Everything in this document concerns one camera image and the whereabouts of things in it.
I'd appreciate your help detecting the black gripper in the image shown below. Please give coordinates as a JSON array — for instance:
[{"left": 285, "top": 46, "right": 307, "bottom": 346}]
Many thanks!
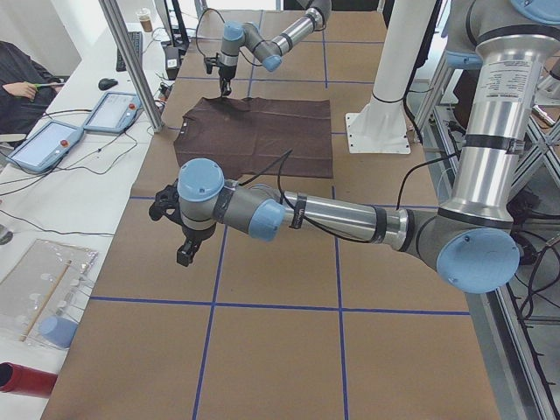
[
  {"left": 149, "top": 183, "right": 214, "bottom": 266},
  {"left": 204, "top": 52, "right": 238, "bottom": 95}
]

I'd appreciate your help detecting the dark brown t-shirt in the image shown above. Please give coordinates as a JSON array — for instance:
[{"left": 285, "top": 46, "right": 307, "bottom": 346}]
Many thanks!
[{"left": 174, "top": 97, "right": 333, "bottom": 179}]

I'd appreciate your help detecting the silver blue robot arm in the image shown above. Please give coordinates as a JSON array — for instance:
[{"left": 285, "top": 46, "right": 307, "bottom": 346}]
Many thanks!
[
  {"left": 149, "top": 1, "right": 559, "bottom": 294},
  {"left": 204, "top": 0, "right": 332, "bottom": 97}
]

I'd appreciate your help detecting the black box with label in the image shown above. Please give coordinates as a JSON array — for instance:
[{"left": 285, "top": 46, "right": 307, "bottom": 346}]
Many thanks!
[{"left": 164, "top": 45, "right": 181, "bottom": 81}]

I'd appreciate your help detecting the black keyboard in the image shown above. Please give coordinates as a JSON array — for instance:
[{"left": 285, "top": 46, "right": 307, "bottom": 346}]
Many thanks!
[{"left": 115, "top": 31, "right": 144, "bottom": 74}]

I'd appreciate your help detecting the paper coffee cup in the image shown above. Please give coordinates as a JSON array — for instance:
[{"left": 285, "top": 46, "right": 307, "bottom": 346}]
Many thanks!
[{"left": 136, "top": 8, "right": 153, "bottom": 32}]

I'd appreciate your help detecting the far teach pendant tablet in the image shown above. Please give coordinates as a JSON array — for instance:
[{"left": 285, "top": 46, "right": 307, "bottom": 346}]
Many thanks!
[{"left": 83, "top": 91, "right": 142, "bottom": 134}]

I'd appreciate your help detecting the teach pendant tablet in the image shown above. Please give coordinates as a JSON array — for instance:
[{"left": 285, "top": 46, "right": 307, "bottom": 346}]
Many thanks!
[
  {"left": 83, "top": 91, "right": 142, "bottom": 134},
  {"left": 7, "top": 121, "right": 84, "bottom": 173}
]

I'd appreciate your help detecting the black computer mouse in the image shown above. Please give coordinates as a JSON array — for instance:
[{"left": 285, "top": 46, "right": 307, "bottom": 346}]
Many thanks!
[{"left": 98, "top": 78, "right": 118, "bottom": 91}]

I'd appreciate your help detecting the wooden stick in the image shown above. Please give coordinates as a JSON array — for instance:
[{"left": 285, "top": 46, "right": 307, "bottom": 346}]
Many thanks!
[{"left": 19, "top": 260, "right": 72, "bottom": 342}]

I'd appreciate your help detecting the near teach pendant tablet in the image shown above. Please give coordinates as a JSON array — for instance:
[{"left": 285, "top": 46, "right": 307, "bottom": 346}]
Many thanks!
[{"left": 7, "top": 121, "right": 84, "bottom": 173}]

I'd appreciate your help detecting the clear plastic sheet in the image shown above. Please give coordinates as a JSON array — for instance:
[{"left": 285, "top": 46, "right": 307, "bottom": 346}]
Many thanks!
[{"left": 1, "top": 240, "right": 98, "bottom": 349}]

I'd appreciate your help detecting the light blue cup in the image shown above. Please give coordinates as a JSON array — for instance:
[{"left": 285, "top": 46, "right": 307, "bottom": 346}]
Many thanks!
[{"left": 38, "top": 316, "right": 78, "bottom": 348}]

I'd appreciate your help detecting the seated person in black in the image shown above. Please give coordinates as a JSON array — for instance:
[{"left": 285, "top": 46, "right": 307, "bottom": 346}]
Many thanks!
[{"left": 1, "top": 41, "right": 63, "bottom": 135}]

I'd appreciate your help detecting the red cylinder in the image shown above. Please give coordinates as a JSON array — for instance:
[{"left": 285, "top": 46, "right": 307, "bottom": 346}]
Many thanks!
[{"left": 1, "top": 362, "right": 58, "bottom": 398}]

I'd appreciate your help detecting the aluminium frame post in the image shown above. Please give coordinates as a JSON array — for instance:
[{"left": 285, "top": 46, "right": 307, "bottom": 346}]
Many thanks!
[{"left": 99, "top": 0, "right": 164, "bottom": 133}]

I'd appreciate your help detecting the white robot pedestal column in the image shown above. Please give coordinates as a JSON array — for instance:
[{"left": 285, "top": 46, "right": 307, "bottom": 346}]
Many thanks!
[{"left": 346, "top": 0, "right": 438, "bottom": 155}]

